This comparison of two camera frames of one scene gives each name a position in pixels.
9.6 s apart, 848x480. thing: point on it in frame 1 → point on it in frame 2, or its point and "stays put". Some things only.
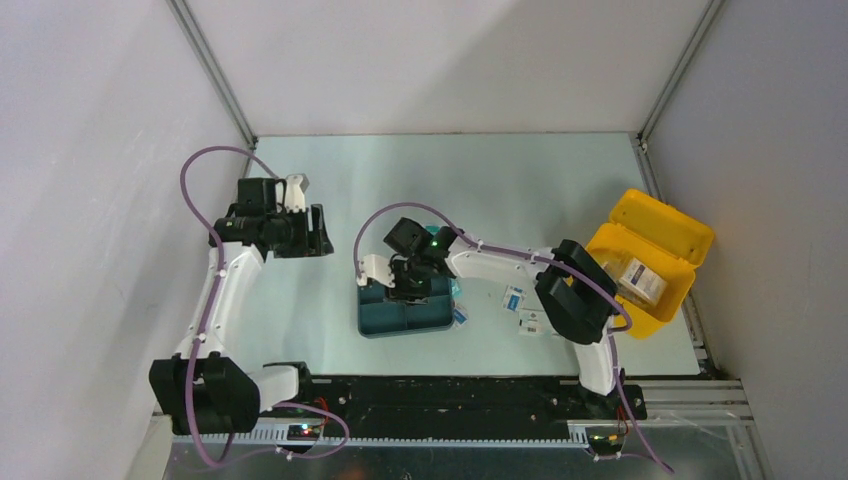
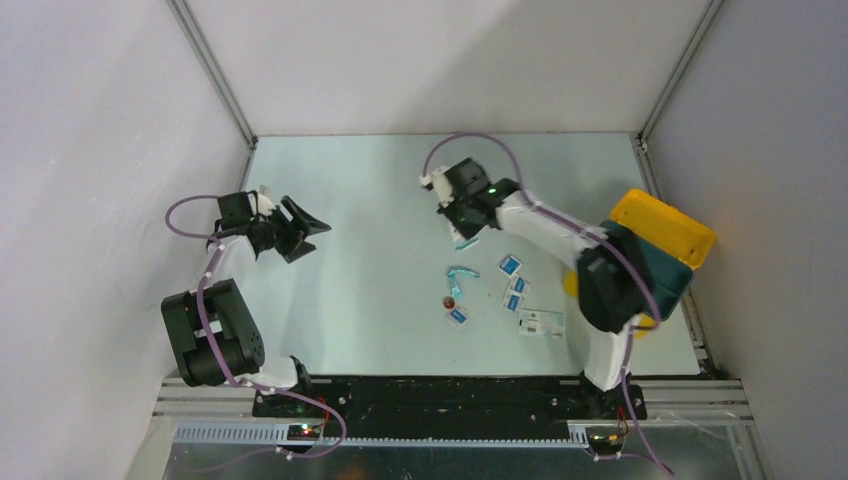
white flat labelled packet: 534,321 stays put
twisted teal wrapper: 456,290 stays put
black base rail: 465,402 stays put
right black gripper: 402,293 → 467,232
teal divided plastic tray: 379,315 → 667,277
